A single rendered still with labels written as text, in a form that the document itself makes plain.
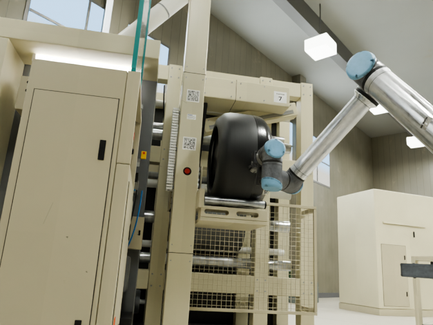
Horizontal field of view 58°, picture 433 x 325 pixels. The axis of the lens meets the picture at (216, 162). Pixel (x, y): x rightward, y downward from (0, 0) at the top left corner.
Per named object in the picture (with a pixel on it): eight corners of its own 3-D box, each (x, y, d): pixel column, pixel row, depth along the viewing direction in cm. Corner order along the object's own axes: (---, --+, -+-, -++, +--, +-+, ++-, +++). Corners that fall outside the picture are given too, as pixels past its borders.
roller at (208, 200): (203, 197, 206) (202, 194, 211) (202, 205, 208) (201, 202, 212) (267, 202, 212) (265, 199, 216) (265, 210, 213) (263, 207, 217)
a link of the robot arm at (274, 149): (265, 157, 168) (266, 135, 170) (257, 165, 180) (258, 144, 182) (287, 160, 169) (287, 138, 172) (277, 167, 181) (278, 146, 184)
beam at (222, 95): (201, 95, 258) (202, 75, 262) (196, 110, 282) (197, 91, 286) (290, 107, 267) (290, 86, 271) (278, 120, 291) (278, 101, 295)
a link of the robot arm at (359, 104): (384, 71, 169) (282, 184, 191) (372, 58, 160) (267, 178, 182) (404, 84, 162) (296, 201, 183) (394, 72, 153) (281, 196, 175)
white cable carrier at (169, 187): (165, 189, 214) (173, 107, 226) (165, 190, 218) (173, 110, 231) (174, 189, 214) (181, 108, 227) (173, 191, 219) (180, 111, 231)
